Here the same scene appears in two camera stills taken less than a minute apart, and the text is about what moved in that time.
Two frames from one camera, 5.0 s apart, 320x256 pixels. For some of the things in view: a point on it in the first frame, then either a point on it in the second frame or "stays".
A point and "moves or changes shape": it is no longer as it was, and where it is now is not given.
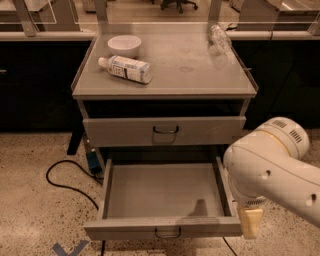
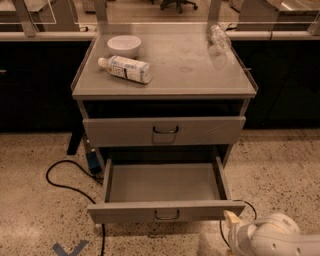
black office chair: x=179 y=3 stays
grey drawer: x=160 y=197 moves or changes shape
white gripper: x=250 y=202 -> x=238 y=234
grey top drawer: x=153 y=132 stays
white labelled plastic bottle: x=128 y=68 stays
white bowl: x=124 y=46 stays
